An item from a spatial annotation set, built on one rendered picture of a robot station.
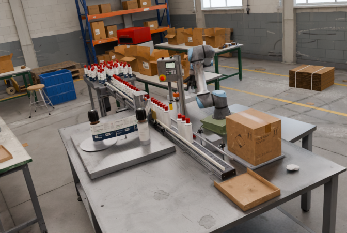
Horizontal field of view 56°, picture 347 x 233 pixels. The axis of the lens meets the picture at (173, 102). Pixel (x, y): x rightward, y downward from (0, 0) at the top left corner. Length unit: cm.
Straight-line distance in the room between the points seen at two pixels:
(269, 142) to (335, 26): 581
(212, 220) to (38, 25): 874
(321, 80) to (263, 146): 425
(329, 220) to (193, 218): 103
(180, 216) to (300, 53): 689
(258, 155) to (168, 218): 75
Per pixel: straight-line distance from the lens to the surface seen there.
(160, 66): 273
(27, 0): 996
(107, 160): 249
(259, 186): 210
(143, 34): 826
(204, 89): 282
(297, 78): 657
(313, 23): 811
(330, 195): 242
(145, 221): 192
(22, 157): 313
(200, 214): 191
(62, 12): 1019
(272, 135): 228
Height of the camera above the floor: 201
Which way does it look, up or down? 19 degrees down
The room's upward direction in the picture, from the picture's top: 7 degrees counter-clockwise
